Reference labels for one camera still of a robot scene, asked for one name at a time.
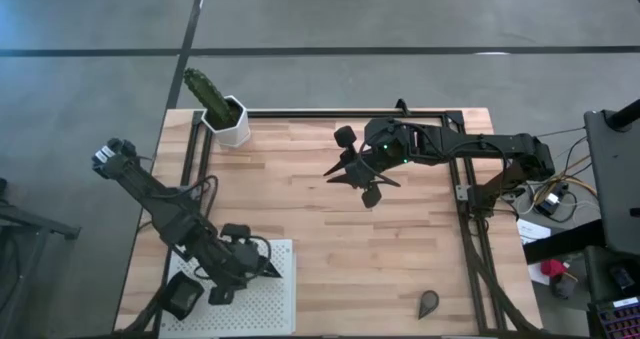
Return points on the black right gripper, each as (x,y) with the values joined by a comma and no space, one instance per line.
(370,169)

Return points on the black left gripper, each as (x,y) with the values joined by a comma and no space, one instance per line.
(237,266)

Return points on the black deep square mini bowl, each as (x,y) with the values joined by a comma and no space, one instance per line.
(182,296)

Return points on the black teardrop mini plate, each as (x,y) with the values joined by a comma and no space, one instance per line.
(429,301)

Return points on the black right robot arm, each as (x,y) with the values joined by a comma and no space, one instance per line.
(480,144)

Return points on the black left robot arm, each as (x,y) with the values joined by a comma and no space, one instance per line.
(150,194)

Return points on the white perforated metal shelf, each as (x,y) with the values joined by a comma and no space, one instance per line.
(280,309)

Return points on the white hexagonal plant pot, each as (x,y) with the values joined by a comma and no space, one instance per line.
(237,134)

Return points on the green cactus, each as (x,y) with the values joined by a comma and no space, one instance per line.
(205,94)

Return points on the dark metal stand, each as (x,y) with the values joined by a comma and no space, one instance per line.
(50,226)

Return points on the white paper sheet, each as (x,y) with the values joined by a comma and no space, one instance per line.
(536,276)
(532,230)

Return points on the white power adapter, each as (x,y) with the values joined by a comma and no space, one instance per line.
(552,199)

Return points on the red cloth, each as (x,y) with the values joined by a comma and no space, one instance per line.
(552,267)

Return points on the black floor board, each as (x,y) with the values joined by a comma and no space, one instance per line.
(565,241)

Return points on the grey cloth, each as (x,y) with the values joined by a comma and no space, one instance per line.
(564,286)

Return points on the grey metal cabinet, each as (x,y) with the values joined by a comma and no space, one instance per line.
(617,189)

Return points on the black pole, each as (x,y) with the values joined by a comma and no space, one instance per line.
(625,116)

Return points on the black box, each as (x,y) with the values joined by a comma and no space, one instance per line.
(607,274)

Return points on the blue parts organizer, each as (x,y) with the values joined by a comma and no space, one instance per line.
(617,321)

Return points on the black aluminium table frame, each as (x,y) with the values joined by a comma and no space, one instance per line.
(310,114)

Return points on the black frame clamp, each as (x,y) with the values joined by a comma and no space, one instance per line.
(401,106)

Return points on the grey metal bracket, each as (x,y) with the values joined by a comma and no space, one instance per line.
(462,193)

